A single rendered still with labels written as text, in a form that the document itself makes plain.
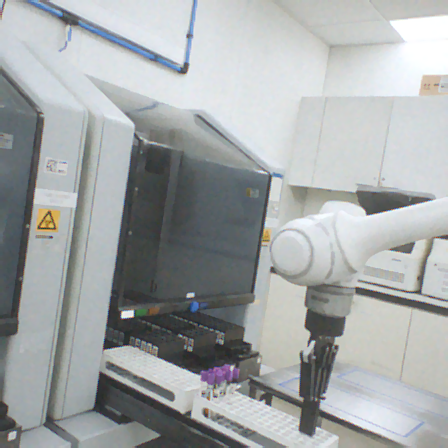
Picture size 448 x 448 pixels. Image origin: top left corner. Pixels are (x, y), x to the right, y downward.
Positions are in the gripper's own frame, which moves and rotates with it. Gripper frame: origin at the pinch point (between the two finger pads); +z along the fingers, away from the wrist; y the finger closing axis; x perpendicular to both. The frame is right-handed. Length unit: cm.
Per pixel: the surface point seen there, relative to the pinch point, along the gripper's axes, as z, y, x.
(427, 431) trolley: 8.3, -37.8, 13.6
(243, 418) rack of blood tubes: 3.9, 4.8, -11.5
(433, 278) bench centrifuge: -12, -230, -36
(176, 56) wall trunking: -112, -110, -157
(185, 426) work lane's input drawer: 10.2, 6.8, -24.1
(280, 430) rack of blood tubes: 3.9, 2.9, -4.1
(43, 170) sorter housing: -39, 31, -51
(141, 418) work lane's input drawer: 13.4, 6.7, -36.9
